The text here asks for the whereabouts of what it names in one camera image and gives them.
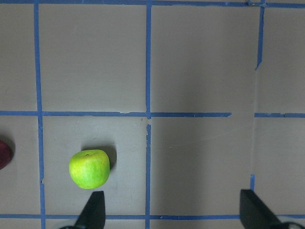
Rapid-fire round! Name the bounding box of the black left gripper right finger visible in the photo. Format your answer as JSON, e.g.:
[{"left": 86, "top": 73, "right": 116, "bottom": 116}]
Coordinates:
[{"left": 239, "top": 189, "right": 284, "bottom": 229}]

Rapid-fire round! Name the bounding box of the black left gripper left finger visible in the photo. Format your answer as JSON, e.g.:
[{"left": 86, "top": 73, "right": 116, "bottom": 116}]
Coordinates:
[{"left": 73, "top": 191, "right": 105, "bottom": 229}]

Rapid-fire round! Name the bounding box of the dark red apple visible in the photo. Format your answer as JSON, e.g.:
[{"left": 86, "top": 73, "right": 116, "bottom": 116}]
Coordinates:
[{"left": 0, "top": 140, "right": 13, "bottom": 170}]

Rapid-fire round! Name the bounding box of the green apple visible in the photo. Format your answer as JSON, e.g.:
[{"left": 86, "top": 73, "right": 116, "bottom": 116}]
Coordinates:
[{"left": 69, "top": 149, "right": 110, "bottom": 189}]

